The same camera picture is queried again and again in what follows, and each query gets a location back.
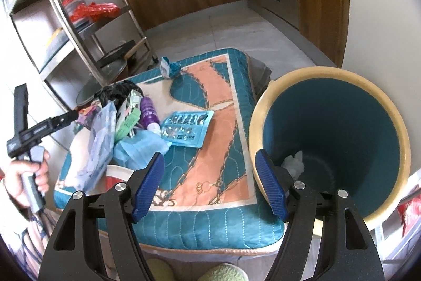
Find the red white paper cup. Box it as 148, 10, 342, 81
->
105, 165, 134, 190

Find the blue face mask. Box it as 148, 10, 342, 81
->
112, 130, 171, 170

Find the white blue wet wipes pack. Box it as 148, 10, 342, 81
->
63, 101, 118, 193

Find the black plastic bag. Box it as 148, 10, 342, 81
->
96, 80, 144, 110

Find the teal and yellow trash bin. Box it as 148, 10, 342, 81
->
248, 66, 411, 229

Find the person's left hand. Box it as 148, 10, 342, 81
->
2, 150, 50, 209

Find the white crumpled tissue in bin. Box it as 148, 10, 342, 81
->
281, 150, 305, 180

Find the teal and orange quilted cushion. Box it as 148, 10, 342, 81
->
131, 48, 284, 255

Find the purple spray bottle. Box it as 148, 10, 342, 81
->
140, 97, 161, 135

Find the blue blister pack tray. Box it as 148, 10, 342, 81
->
161, 111, 215, 148

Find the green white paper package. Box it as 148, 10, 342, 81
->
115, 90, 143, 142

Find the green slipper left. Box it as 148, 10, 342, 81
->
147, 258, 176, 281

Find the green slipper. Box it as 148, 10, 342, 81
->
147, 258, 176, 281
198, 263, 249, 281

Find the green slipper right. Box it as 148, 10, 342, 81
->
198, 263, 249, 281

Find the black pan on shelf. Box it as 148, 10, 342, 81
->
76, 38, 146, 107

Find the small teal white wrapper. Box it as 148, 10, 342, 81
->
159, 56, 181, 79

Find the red plastic bag on shelf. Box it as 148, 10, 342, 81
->
69, 2, 121, 22

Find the stainless steel shelf rack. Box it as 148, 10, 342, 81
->
1, 0, 158, 110

